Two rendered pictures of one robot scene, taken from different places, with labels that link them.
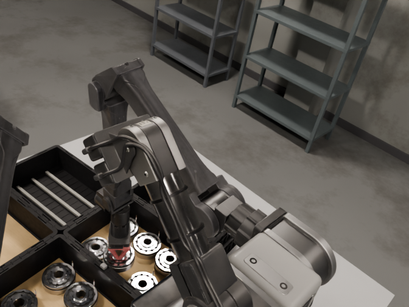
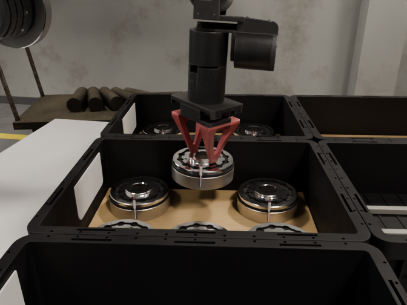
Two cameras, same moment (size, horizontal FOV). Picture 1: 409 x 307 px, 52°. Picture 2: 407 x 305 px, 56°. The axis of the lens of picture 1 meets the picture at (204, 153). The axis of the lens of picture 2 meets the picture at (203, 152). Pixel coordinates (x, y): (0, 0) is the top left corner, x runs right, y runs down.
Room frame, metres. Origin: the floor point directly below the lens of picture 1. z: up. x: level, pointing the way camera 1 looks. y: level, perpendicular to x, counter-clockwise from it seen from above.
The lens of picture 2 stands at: (1.40, -0.06, 1.19)
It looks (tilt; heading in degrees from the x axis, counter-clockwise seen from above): 24 degrees down; 153
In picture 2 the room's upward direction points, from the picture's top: straight up
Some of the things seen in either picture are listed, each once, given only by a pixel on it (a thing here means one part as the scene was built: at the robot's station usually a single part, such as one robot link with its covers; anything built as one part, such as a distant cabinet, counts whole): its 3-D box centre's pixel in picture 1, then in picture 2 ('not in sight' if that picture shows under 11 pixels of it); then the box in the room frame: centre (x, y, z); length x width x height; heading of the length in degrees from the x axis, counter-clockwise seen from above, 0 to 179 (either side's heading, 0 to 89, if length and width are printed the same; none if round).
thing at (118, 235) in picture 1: (119, 228); (206, 87); (0.89, 0.21, 1.04); 0.10 x 0.07 x 0.07; 14
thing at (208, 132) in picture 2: not in sight; (209, 132); (0.90, 0.21, 0.97); 0.07 x 0.07 x 0.09; 14
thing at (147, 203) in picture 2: (142, 285); (139, 190); (0.83, 0.11, 0.86); 0.10 x 0.10 x 0.01
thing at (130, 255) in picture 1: (118, 254); (203, 159); (0.89, 0.21, 0.92); 0.10 x 0.10 x 0.01
